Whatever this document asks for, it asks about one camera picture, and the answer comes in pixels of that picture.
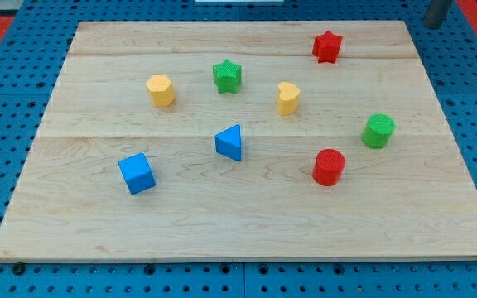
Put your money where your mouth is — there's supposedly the yellow hexagon block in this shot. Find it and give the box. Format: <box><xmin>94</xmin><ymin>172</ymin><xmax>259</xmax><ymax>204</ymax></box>
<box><xmin>146</xmin><ymin>74</ymin><xmax>176</xmax><ymax>108</ymax></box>

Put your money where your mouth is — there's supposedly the blue cube block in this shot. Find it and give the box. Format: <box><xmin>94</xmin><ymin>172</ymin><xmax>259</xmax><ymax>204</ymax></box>
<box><xmin>118</xmin><ymin>152</ymin><xmax>157</xmax><ymax>195</ymax></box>

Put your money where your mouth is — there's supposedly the green star block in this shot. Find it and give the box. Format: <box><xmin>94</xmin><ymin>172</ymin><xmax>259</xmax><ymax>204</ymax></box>
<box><xmin>213</xmin><ymin>59</ymin><xmax>242</xmax><ymax>94</ymax></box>

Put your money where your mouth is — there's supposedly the green cylinder block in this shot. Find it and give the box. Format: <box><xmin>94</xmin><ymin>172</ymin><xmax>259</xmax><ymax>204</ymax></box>
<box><xmin>361</xmin><ymin>113</ymin><xmax>396</xmax><ymax>149</ymax></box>

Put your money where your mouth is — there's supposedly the blue triangle block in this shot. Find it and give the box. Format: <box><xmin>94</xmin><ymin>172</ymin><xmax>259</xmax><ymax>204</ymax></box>
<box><xmin>214</xmin><ymin>124</ymin><xmax>242</xmax><ymax>161</ymax></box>

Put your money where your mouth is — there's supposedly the yellow heart block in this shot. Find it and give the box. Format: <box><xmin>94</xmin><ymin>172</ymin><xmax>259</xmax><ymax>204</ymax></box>
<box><xmin>277</xmin><ymin>81</ymin><xmax>301</xmax><ymax>116</ymax></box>

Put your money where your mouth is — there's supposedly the red cylinder block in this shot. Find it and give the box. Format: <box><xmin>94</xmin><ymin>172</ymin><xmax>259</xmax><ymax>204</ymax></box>
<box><xmin>312</xmin><ymin>149</ymin><xmax>346</xmax><ymax>186</ymax></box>

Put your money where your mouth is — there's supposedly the red star block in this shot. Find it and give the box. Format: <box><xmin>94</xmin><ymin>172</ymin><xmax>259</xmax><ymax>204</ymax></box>
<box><xmin>312</xmin><ymin>31</ymin><xmax>343</xmax><ymax>64</ymax></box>

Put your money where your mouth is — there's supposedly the wooden board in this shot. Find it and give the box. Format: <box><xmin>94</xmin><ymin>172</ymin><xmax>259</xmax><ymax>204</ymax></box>
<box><xmin>0</xmin><ymin>21</ymin><xmax>477</xmax><ymax>263</ymax></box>

